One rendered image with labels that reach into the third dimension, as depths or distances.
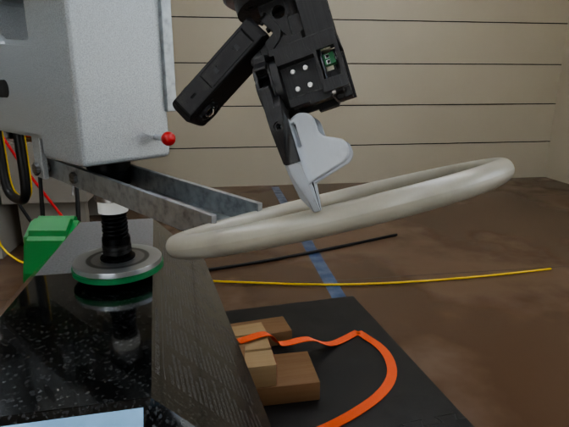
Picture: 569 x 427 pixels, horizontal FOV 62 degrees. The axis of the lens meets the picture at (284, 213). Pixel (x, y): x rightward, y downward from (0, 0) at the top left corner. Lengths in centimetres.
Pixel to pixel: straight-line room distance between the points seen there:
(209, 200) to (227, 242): 49
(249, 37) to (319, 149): 12
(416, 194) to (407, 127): 600
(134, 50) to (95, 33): 9
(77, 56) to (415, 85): 567
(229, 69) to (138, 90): 67
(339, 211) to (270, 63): 15
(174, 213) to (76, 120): 30
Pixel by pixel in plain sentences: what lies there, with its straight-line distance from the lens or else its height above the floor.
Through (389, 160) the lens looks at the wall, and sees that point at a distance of 645.
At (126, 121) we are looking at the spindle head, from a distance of 112.
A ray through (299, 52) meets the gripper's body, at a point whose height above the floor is 133.
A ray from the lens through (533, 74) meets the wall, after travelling 727.
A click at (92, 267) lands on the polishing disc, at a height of 88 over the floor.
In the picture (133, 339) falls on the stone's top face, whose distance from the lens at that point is 99.
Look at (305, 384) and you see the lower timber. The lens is 209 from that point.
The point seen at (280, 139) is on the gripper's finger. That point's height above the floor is 126.
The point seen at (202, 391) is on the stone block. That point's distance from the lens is 97.
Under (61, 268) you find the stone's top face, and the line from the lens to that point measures 139.
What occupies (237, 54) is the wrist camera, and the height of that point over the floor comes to 133.
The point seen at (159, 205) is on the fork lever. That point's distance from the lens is 94.
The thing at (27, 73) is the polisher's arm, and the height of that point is 132.
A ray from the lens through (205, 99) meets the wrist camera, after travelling 47.
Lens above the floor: 131
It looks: 16 degrees down
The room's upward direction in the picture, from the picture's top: straight up
